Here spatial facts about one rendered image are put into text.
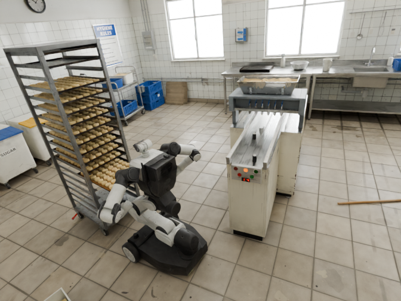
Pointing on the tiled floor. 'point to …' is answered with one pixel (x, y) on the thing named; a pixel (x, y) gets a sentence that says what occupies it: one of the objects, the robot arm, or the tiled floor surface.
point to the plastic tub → (58, 296)
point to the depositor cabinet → (285, 157)
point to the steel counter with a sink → (362, 68)
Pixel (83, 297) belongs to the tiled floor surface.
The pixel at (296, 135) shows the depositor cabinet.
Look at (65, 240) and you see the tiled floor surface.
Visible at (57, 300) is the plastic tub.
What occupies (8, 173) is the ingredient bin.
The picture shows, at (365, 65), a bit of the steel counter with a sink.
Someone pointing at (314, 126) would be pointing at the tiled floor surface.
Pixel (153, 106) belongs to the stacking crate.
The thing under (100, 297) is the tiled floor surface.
